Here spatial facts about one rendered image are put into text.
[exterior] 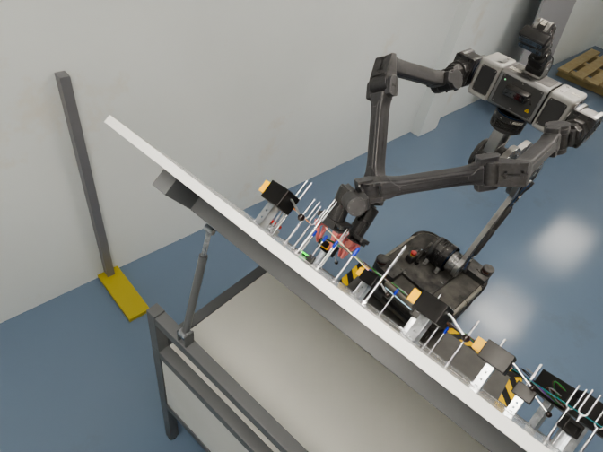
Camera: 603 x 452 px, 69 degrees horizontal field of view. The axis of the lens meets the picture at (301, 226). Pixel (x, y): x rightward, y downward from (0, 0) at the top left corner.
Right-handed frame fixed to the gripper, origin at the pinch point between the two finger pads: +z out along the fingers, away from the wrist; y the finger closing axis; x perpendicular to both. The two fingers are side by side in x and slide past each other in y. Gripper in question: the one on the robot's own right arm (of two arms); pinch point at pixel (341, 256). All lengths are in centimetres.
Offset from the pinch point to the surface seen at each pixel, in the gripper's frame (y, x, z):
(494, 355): 58, -24, -6
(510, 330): 42, 171, 1
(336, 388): 24.4, -0.2, 36.6
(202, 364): 2, -41, 42
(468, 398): 63, -77, -6
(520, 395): 67, -20, -1
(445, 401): 59, -64, 0
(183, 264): -116, 58, 70
